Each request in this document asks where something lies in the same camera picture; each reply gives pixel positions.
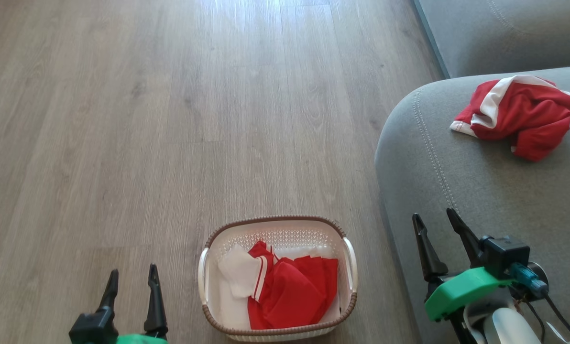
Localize white laundry basket brown rim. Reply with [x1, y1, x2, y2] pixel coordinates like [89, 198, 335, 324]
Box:
[197, 215, 358, 342]

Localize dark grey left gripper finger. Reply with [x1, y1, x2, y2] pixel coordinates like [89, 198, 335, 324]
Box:
[143, 263, 169, 338]
[98, 269, 120, 312]

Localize grey fabric sofa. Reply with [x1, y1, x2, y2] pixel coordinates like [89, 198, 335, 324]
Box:
[374, 0, 570, 344]

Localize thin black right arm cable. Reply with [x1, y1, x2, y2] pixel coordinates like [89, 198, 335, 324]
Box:
[524, 294, 570, 341]

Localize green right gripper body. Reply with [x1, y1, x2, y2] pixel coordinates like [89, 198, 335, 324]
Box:
[424, 267, 513, 322]

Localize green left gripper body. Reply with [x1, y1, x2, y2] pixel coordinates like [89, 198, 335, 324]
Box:
[115, 333, 169, 344]

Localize red shorts with white stripe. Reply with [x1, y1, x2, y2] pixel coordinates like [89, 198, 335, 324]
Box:
[449, 75, 570, 162]

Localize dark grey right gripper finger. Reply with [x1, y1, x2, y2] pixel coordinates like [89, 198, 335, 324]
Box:
[412, 213, 449, 283]
[446, 207, 484, 269]

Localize red and white shirt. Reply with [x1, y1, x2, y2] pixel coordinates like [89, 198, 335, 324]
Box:
[217, 240, 339, 331]

